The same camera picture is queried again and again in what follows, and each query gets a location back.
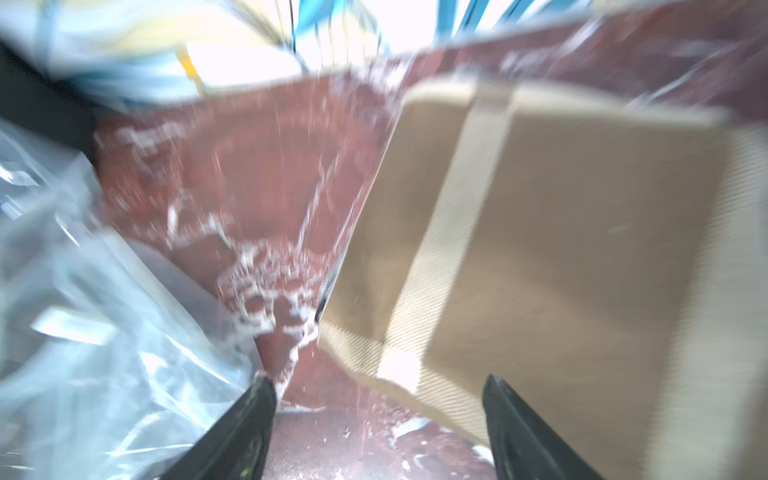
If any brown beige striped blanket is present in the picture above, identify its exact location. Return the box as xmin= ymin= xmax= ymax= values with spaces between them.
xmin=319 ymin=77 xmax=767 ymax=479

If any clear plastic vacuum bag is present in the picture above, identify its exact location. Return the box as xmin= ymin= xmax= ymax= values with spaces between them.
xmin=1 ymin=121 xmax=262 ymax=479

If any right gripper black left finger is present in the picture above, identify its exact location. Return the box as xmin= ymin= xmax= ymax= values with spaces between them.
xmin=160 ymin=374 xmax=278 ymax=480

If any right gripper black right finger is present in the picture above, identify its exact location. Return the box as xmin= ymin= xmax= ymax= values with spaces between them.
xmin=482 ymin=375 xmax=602 ymax=480

